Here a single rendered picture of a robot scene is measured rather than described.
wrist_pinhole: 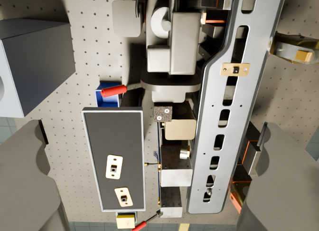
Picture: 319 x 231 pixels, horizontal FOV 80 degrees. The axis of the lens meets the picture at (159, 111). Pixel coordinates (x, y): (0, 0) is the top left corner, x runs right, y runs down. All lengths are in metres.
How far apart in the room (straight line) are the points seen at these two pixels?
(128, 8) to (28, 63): 0.32
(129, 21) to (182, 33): 0.15
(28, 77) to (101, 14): 0.39
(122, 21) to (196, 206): 0.82
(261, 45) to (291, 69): 0.48
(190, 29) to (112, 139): 0.31
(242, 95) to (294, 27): 0.46
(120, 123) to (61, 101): 0.61
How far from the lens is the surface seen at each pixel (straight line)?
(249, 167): 0.84
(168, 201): 0.89
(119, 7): 0.47
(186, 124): 0.57
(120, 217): 0.75
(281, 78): 1.09
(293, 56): 0.63
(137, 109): 0.44
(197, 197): 0.95
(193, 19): 0.37
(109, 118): 0.46
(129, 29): 0.47
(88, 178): 1.34
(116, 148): 0.52
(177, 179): 0.67
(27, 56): 0.63
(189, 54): 0.38
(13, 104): 0.62
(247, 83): 0.66
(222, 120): 0.71
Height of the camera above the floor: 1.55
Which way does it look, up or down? 61 degrees down
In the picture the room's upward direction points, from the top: 176 degrees clockwise
